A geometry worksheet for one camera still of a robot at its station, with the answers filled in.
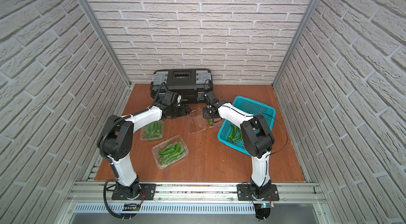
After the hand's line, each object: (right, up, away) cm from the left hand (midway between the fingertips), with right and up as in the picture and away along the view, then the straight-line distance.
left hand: (189, 109), depth 95 cm
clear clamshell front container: (-14, -19, -11) cm, 26 cm away
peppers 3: (-9, -23, -12) cm, 27 cm away
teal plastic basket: (+25, -14, -3) cm, 29 cm away
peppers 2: (+13, -5, -12) cm, 19 cm away
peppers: (-21, -12, -4) cm, 24 cm away
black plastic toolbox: (+1, +16, -1) cm, 16 cm away
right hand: (+13, -2, +1) cm, 13 cm away
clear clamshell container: (+4, -10, +8) cm, 13 cm away
